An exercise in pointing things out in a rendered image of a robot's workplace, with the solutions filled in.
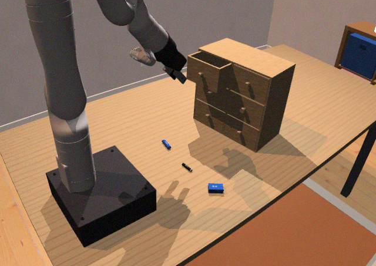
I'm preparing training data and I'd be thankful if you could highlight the brown wooden chest of drawers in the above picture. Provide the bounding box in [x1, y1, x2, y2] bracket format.
[193, 38, 296, 153]

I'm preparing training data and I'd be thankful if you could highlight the brown wooden drawer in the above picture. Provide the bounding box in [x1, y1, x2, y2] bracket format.
[227, 90, 264, 128]
[194, 98, 225, 133]
[186, 51, 232, 93]
[224, 114, 259, 150]
[230, 64, 270, 104]
[196, 85, 229, 111]

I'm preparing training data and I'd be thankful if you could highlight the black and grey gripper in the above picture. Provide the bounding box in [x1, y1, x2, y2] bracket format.
[130, 25, 187, 84]

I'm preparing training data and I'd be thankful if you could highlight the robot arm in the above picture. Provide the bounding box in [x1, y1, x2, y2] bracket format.
[25, 0, 159, 193]

